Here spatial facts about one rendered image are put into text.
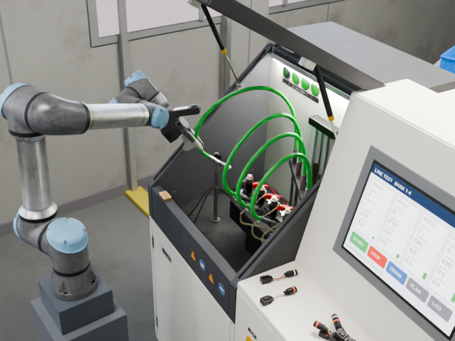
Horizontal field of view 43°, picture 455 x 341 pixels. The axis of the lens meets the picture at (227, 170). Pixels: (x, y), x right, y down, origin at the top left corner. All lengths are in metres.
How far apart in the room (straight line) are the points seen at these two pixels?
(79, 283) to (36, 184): 0.34
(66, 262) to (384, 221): 0.94
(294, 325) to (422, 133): 0.64
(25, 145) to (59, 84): 1.75
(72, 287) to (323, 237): 0.80
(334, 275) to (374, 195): 0.30
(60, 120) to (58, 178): 2.12
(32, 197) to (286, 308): 0.84
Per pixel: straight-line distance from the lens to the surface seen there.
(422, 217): 1.54
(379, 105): 1.63
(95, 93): 3.60
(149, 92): 2.03
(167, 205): 2.20
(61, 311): 1.89
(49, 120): 1.64
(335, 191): 1.75
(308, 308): 1.76
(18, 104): 1.70
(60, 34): 3.41
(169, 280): 2.42
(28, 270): 3.48
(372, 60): 2.11
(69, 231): 1.82
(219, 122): 2.31
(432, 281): 1.54
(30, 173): 1.81
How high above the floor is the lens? 2.20
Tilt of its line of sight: 31 degrees down
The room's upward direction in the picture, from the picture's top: 2 degrees clockwise
